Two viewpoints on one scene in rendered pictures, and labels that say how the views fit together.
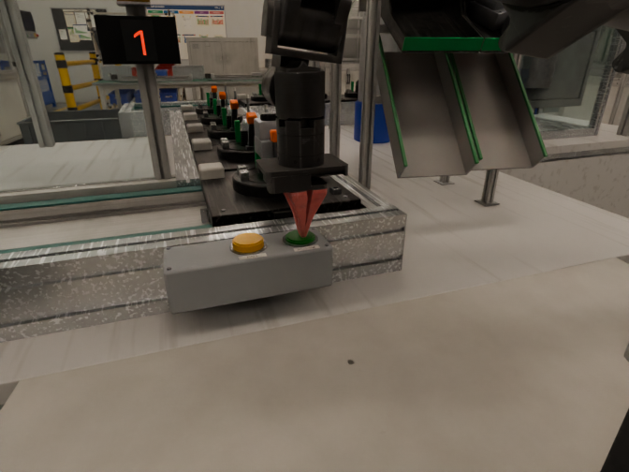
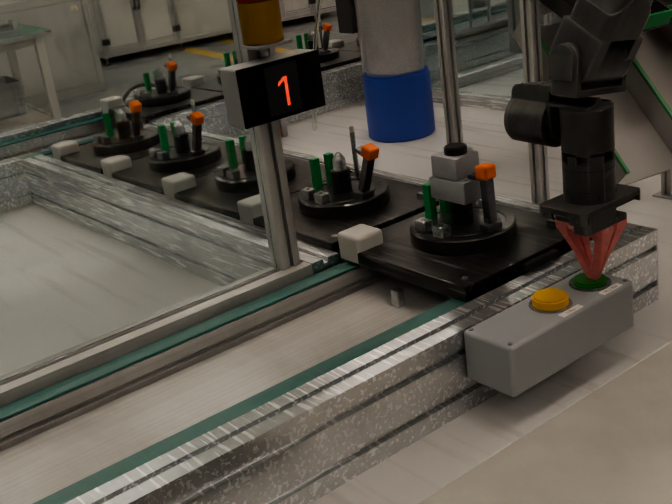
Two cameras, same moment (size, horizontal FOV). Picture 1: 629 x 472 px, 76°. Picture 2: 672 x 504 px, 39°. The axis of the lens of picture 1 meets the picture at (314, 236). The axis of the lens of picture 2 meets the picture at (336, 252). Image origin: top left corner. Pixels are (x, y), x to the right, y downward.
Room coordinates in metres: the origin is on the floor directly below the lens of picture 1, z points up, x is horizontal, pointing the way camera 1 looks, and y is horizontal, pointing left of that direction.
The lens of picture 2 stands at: (-0.39, 0.59, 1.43)
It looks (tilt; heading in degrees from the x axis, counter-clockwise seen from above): 21 degrees down; 343
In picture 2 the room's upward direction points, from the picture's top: 8 degrees counter-clockwise
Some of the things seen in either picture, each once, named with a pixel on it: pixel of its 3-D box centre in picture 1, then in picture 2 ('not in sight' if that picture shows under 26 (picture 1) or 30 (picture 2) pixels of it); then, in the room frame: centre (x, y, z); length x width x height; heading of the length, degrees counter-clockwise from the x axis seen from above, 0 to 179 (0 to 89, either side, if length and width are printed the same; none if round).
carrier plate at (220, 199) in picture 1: (272, 189); (464, 242); (0.70, 0.08, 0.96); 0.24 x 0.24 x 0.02; 19
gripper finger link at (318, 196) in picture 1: (292, 203); (584, 243); (0.48, 0.03, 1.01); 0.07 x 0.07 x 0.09; 18
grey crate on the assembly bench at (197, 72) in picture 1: (188, 72); not in sight; (6.05, 1.75, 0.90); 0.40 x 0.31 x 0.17; 100
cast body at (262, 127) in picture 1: (268, 133); (452, 170); (0.71, 0.08, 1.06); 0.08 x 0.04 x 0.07; 19
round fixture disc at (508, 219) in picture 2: (271, 180); (462, 228); (0.70, 0.08, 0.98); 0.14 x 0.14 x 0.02
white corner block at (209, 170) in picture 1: (212, 175); (360, 244); (0.76, 0.20, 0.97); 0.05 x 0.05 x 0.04; 19
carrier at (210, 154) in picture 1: (246, 135); (340, 177); (0.94, 0.16, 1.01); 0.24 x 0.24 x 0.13; 19
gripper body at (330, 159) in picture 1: (300, 147); (589, 180); (0.49, 0.02, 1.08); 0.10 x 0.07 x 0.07; 108
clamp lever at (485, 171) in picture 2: (276, 153); (483, 192); (0.66, 0.06, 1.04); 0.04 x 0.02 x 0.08; 19
